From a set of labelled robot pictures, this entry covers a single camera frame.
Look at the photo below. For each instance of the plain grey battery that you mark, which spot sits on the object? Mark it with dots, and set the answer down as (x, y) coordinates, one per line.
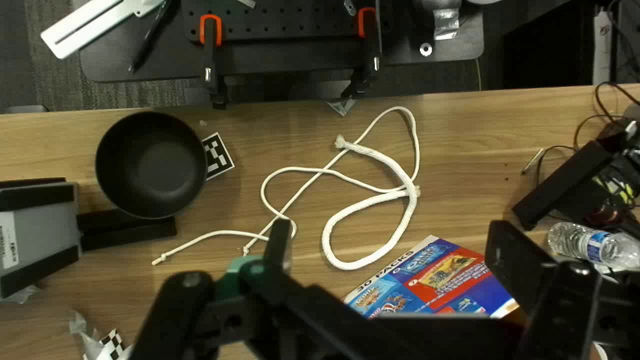
(32, 233)

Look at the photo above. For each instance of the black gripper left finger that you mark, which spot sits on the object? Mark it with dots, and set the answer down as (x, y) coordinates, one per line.
(276, 242)

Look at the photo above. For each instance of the grey paper tag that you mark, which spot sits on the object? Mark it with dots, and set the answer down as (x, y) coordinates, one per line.
(341, 107)

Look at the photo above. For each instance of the silver tape piece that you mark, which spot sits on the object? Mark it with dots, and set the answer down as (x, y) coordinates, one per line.
(445, 23)

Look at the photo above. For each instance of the clear water bottle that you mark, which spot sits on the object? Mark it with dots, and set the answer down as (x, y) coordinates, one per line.
(593, 246)

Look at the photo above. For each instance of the black power strip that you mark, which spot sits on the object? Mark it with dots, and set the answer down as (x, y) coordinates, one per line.
(566, 181)

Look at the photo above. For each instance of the white metal bracket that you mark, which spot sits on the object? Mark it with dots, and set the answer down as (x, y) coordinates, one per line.
(87, 23)

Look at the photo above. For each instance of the black orange bar clamp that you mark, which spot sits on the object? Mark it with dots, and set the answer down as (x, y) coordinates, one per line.
(366, 60)
(215, 67)

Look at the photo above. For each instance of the black flat block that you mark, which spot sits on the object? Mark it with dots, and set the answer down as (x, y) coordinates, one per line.
(126, 231)

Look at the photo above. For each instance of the black white fiducial tag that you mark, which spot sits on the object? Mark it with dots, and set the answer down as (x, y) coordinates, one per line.
(218, 157)

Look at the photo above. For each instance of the black pen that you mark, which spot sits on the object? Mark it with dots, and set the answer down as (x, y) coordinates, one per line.
(150, 40)

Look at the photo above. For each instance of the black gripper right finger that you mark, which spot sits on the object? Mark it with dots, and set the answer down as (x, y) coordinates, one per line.
(516, 261)

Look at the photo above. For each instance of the blue printed cardboard box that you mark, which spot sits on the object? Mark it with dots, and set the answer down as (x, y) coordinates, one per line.
(433, 281)

